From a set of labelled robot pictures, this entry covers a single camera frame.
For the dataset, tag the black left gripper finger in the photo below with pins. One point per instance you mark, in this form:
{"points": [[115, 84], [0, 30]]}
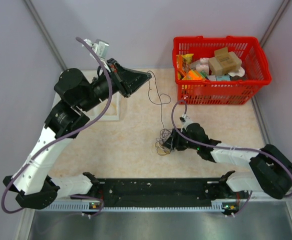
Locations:
{"points": [[129, 75], [132, 84]]}

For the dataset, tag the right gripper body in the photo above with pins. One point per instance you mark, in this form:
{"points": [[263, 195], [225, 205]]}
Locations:
{"points": [[183, 143]]}

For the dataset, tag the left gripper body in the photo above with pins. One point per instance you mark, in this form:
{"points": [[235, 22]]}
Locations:
{"points": [[117, 82]]}

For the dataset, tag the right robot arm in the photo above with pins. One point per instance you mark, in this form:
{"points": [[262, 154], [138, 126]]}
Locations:
{"points": [[270, 170]]}

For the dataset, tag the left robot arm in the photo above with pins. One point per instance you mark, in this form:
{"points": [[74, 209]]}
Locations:
{"points": [[35, 189]]}

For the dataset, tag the yellow snack bag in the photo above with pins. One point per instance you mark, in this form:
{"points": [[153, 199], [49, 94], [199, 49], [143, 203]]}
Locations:
{"points": [[183, 62]]}

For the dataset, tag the orange snack packet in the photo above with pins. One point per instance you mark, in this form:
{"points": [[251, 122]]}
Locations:
{"points": [[193, 75]]}

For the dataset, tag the pink white package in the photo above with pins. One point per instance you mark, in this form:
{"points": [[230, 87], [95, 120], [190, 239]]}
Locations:
{"points": [[202, 65]]}

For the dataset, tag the brown cardboard box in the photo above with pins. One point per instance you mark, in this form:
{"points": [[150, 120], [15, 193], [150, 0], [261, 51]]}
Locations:
{"points": [[222, 66]]}

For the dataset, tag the small open cardboard box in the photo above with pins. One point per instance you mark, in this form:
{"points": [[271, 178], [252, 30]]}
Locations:
{"points": [[221, 53]]}

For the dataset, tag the red plastic shopping basket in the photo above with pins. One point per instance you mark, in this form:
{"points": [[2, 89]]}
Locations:
{"points": [[234, 88]]}

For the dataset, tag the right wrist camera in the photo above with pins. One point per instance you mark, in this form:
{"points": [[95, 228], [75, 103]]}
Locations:
{"points": [[185, 120]]}

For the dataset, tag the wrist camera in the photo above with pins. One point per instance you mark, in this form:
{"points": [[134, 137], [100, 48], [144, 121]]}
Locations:
{"points": [[100, 47], [185, 120]]}

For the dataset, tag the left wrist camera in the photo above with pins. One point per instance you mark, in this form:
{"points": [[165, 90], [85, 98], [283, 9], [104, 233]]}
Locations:
{"points": [[100, 47]]}

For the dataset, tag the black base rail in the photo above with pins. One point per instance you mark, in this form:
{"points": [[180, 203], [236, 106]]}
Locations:
{"points": [[162, 192]]}

